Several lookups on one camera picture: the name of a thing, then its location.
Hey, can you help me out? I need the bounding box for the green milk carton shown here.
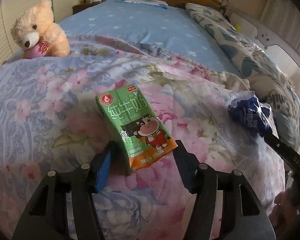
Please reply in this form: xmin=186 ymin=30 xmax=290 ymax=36
xmin=96 ymin=84 xmax=178 ymax=171

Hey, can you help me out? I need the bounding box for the blue plastic snack bag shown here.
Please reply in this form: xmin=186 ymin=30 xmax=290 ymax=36
xmin=228 ymin=91 xmax=273 ymax=137

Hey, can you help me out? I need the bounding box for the person's right hand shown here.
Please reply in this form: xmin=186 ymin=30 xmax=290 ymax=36
xmin=269 ymin=188 xmax=300 ymax=239

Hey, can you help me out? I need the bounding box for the cloud heart print duvet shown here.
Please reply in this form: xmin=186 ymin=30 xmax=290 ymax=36
xmin=185 ymin=3 xmax=300 ymax=154

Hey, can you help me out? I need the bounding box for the pink floral quilt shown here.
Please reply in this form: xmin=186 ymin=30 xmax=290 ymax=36
xmin=0 ymin=35 xmax=285 ymax=238

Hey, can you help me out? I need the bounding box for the grey baby crib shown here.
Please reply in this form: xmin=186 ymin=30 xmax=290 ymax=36
xmin=228 ymin=8 xmax=300 ymax=97

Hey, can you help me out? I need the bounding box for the blue bed sheet mattress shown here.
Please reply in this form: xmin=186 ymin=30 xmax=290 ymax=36
xmin=60 ymin=0 xmax=240 ymax=75

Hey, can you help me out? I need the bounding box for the striped curtain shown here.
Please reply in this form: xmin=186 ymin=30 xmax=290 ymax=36
xmin=260 ymin=0 xmax=300 ymax=53

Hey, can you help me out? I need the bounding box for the beige teddy bear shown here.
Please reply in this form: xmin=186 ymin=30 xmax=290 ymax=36
xmin=11 ymin=0 xmax=70 ymax=59

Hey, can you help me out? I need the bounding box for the dark wooden nightstand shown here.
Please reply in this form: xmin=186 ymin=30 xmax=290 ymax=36
xmin=72 ymin=2 xmax=101 ymax=15

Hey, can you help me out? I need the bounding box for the blue white pillow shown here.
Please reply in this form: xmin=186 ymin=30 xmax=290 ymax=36
xmin=116 ymin=0 xmax=169 ymax=10

